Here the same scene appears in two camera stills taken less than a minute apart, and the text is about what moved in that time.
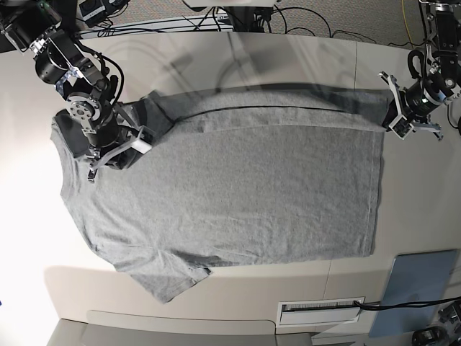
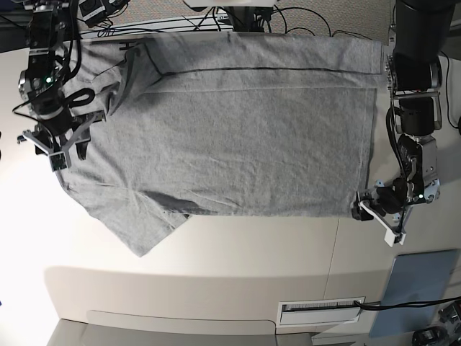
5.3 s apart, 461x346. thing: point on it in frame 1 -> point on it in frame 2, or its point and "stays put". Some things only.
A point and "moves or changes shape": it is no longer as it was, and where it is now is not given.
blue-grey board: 415,277 stays put
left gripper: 414,101 -> 388,204
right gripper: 112,135 -> 59,134
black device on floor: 431,336 stays put
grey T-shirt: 231,176 moves or changes shape
